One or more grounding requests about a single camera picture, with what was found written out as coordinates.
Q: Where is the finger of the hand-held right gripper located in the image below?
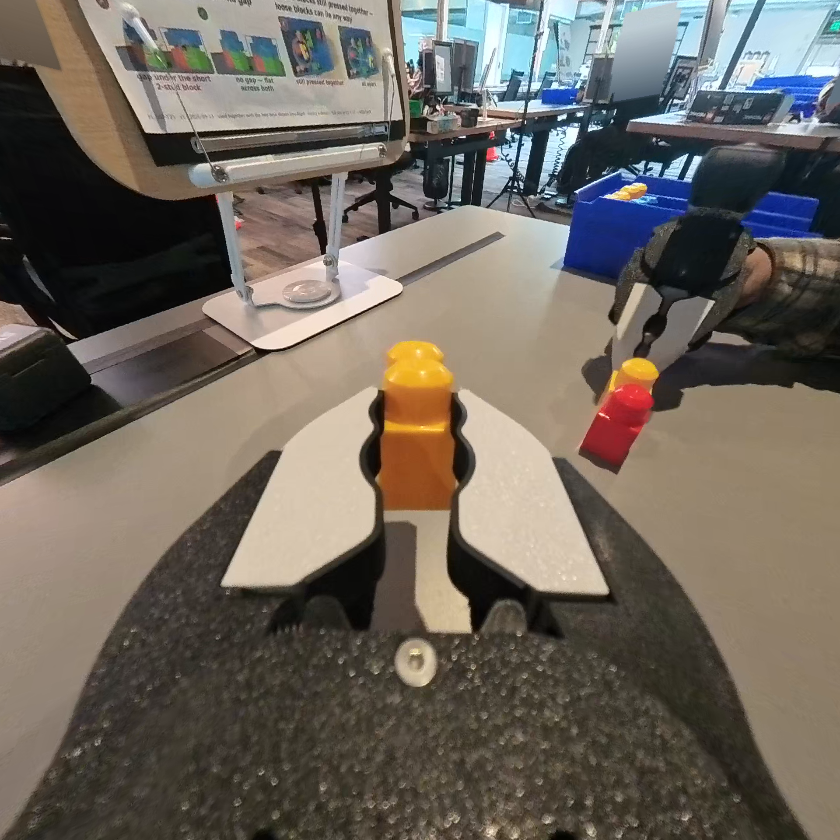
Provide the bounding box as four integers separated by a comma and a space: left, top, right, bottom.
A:
646, 297, 715, 376
612, 282, 662, 362

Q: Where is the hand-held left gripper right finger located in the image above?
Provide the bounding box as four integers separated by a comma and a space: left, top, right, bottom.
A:
448, 388, 611, 627

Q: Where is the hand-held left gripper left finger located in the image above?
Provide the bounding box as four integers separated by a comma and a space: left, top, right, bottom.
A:
221, 386, 385, 624

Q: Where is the yellow single-stud mega block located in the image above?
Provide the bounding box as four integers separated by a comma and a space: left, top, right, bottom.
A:
607, 357, 660, 401

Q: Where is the blue plastic bin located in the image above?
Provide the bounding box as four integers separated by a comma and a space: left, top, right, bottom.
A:
564, 172, 821, 280

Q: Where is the red mega block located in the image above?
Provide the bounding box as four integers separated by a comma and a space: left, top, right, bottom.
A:
579, 384, 655, 468

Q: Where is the person's right hand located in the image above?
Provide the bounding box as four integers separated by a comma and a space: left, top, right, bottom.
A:
718, 241, 775, 312

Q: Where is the wooden desk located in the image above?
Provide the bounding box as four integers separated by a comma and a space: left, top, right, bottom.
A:
486, 98, 592, 191
626, 112, 840, 178
407, 121, 506, 204

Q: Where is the white document stand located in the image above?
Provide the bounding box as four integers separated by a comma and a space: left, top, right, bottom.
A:
33, 0, 412, 350

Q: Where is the black tripod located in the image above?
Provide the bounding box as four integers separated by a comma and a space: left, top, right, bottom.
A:
486, 0, 555, 217

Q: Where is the black office chair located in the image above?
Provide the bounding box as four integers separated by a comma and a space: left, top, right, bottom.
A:
0, 62, 231, 339
344, 167, 421, 237

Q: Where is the black power adapter cube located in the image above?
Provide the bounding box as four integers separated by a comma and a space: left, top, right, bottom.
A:
0, 326, 93, 431

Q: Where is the printed instruction sheet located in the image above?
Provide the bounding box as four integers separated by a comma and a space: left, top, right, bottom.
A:
79, 0, 404, 135

